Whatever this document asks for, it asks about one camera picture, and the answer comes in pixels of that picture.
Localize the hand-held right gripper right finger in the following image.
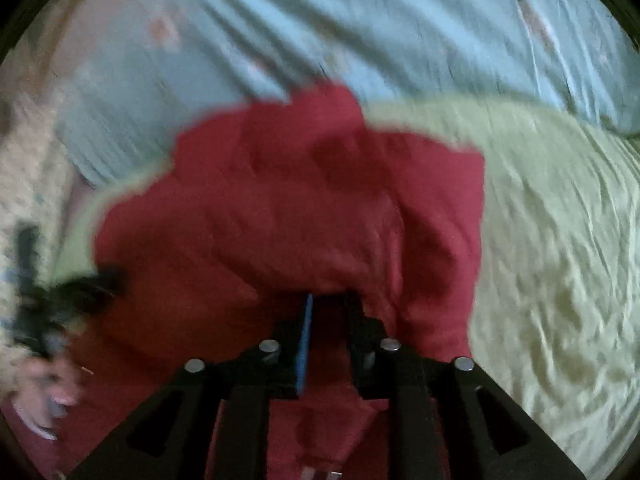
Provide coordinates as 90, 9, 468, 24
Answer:
344, 290, 587, 480

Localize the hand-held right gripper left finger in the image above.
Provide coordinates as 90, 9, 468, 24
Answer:
67, 292, 316, 480

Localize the light green blanket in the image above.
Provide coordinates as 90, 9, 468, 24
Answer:
50, 96, 640, 480

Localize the red quilted garment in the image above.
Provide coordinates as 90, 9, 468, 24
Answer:
5, 82, 487, 480

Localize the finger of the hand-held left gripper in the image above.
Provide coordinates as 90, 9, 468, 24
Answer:
55, 266, 126, 313

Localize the person's left hand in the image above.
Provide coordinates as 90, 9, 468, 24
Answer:
20, 357, 83, 438

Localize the yellow animal print pillow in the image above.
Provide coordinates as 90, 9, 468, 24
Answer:
0, 90, 96, 396

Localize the light blue floral quilt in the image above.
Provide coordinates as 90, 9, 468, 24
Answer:
55, 0, 640, 191

